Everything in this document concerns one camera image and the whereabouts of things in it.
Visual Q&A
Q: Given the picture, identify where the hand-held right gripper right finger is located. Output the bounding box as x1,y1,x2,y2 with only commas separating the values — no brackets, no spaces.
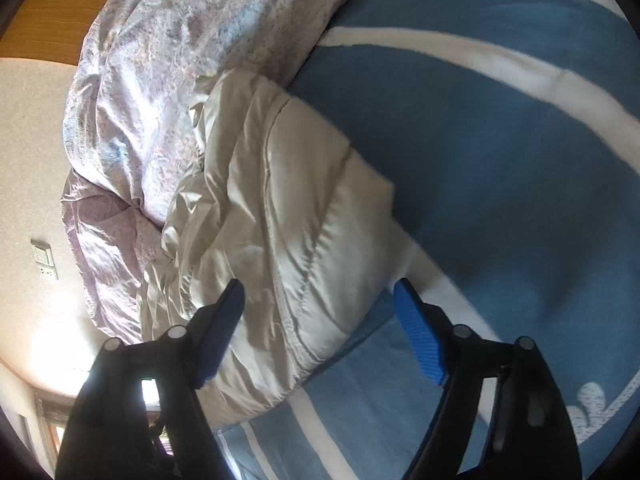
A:
392,277,583,480

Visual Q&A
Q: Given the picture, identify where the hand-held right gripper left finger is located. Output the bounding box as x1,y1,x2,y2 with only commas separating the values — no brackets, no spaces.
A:
54,278,246,480

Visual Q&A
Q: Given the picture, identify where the beige puffer jacket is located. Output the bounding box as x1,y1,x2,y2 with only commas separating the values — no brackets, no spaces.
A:
140,69,397,431

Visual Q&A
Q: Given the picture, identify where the blue white striped bed sheet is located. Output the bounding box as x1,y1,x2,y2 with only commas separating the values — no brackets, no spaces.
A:
212,0,640,480

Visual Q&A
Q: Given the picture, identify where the pink floral duvet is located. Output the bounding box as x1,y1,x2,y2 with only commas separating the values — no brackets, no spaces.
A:
60,0,392,339

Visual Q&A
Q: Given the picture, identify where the white wall switch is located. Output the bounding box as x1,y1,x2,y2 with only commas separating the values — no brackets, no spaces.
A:
30,238,54,265

